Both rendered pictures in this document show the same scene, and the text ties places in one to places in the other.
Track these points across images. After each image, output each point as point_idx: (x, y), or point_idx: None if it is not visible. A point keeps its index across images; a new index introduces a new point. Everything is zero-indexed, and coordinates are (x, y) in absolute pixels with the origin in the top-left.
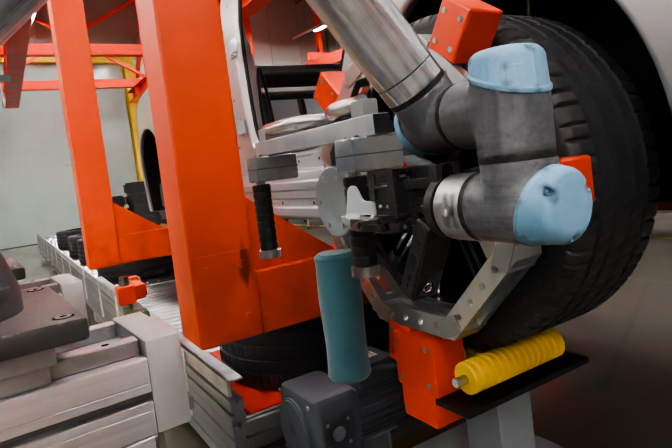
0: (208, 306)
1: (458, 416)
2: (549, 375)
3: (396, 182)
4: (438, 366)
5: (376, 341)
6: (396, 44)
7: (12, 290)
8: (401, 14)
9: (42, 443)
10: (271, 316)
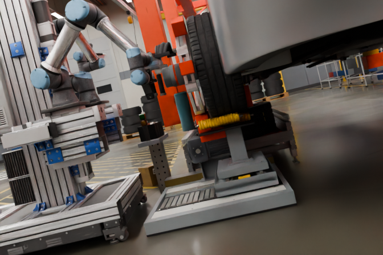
0: (164, 113)
1: (209, 139)
2: (234, 126)
3: None
4: (198, 123)
5: (242, 128)
6: (125, 48)
7: (74, 99)
8: (127, 40)
9: (78, 120)
10: None
